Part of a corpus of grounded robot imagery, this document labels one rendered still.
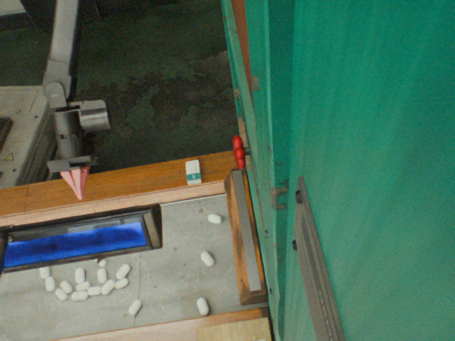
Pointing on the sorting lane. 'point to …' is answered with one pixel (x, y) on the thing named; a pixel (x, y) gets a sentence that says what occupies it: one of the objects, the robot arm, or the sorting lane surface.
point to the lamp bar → (84, 237)
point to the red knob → (240, 151)
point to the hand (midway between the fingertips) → (80, 195)
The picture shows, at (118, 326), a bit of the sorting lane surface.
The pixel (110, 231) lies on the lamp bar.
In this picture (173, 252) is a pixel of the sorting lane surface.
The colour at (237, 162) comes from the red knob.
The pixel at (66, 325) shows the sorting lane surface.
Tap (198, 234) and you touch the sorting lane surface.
